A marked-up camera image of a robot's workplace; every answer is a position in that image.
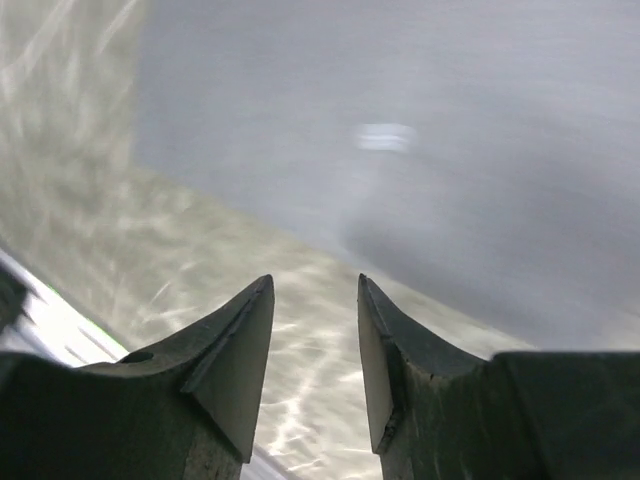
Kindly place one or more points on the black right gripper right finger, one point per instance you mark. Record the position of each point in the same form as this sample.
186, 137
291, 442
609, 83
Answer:
436, 411

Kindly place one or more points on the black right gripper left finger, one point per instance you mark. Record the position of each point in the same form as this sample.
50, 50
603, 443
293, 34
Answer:
150, 410

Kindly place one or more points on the grey long sleeve shirt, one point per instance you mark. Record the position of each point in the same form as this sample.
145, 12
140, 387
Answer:
483, 153

